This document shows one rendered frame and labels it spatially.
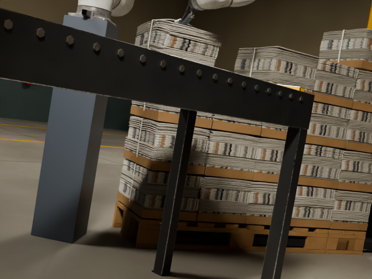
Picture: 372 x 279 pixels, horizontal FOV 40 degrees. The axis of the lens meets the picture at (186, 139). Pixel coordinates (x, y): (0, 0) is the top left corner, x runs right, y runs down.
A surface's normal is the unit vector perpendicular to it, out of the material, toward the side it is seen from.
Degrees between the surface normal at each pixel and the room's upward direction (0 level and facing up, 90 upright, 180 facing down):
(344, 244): 90
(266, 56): 90
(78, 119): 90
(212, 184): 90
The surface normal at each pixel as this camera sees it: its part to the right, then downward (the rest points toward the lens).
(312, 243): 0.44, 0.13
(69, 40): 0.74, 0.16
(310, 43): -0.66, -0.07
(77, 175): -0.12, 0.04
